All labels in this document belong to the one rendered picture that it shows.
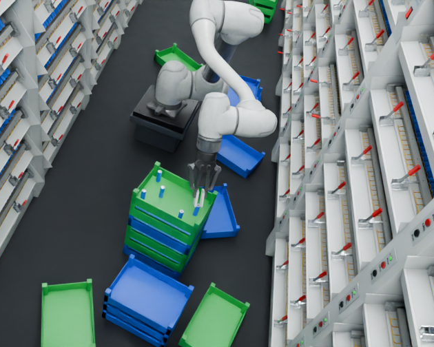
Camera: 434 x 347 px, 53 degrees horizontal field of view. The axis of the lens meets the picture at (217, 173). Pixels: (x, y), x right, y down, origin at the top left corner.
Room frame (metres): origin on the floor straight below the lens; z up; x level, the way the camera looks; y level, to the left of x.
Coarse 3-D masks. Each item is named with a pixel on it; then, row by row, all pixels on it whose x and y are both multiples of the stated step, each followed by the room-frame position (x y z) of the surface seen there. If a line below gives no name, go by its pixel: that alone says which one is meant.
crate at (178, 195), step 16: (176, 176) 1.25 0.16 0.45; (176, 192) 1.21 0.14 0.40; (192, 192) 1.24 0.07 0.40; (208, 192) 1.23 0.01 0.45; (144, 208) 1.06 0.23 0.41; (160, 208) 1.10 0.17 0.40; (176, 208) 1.13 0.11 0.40; (192, 208) 1.16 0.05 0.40; (208, 208) 1.19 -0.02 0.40; (176, 224) 1.04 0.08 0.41; (192, 224) 1.08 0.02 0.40
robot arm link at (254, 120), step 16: (192, 32) 1.61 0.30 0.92; (208, 32) 1.58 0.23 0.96; (208, 48) 1.51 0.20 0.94; (208, 64) 1.47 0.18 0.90; (224, 64) 1.46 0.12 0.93; (224, 80) 1.42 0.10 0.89; (240, 80) 1.42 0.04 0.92; (240, 96) 1.36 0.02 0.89; (240, 112) 1.24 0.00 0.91; (256, 112) 1.27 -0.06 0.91; (272, 112) 1.32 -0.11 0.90; (240, 128) 1.20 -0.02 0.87; (256, 128) 1.23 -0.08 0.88; (272, 128) 1.26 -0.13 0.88
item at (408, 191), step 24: (384, 96) 1.31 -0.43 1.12; (408, 96) 1.29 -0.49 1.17; (384, 120) 1.17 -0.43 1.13; (408, 120) 1.16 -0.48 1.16; (384, 144) 1.08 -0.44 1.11; (408, 144) 1.08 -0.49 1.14; (384, 168) 0.98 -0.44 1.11; (408, 168) 0.98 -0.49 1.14; (408, 192) 0.90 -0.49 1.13; (432, 192) 0.89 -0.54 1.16; (408, 216) 0.81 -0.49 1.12
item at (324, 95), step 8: (320, 64) 2.04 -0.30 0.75; (328, 64) 2.05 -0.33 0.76; (320, 72) 1.99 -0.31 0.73; (328, 72) 1.99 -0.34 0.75; (320, 80) 1.93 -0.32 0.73; (328, 80) 1.93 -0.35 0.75; (336, 80) 1.93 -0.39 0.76; (320, 88) 1.86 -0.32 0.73; (320, 96) 1.79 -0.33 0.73; (328, 96) 1.79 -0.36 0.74; (320, 104) 1.73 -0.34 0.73; (328, 104) 1.74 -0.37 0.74; (320, 112) 1.69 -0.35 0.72; (328, 112) 1.68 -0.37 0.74; (320, 120) 1.66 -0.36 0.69; (328, 128) 1.57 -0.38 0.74; (328, 136) 1.51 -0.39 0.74
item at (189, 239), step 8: (136, 208) 1.11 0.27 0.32; (136, 216) 1.07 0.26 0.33; (144, 216) 1.06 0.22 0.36; (152, 216) 1.10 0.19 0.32; (152, 224) 1.06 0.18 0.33; (160, 224) 1.05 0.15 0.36; (168, 224) 1.09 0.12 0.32; (168, 232) 1.05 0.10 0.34; (176, 232) 1.04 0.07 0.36; (184, 240) 1.03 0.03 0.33; (192, 240) 1.03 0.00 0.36
